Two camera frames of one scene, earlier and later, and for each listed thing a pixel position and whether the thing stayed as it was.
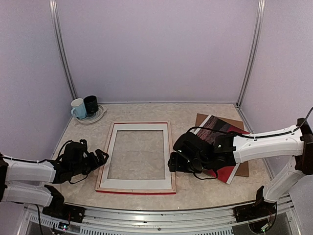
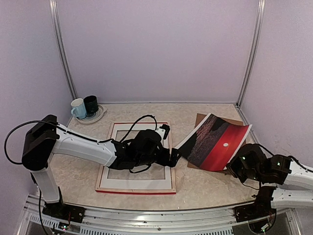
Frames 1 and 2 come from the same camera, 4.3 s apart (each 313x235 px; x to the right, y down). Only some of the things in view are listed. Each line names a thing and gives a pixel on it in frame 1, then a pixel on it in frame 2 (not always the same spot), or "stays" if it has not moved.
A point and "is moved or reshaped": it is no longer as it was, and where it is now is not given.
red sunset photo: [224, 174] is moved or reshaped
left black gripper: [95, 164] → [173, 160]
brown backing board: [243, 169] is moved or reshaped
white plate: [94, 118] stays
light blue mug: [79, 110] stays
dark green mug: [91, 105] stays
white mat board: [137, 184] stays
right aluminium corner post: [259, 13] stays
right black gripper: [175, 164] → [233, 166]
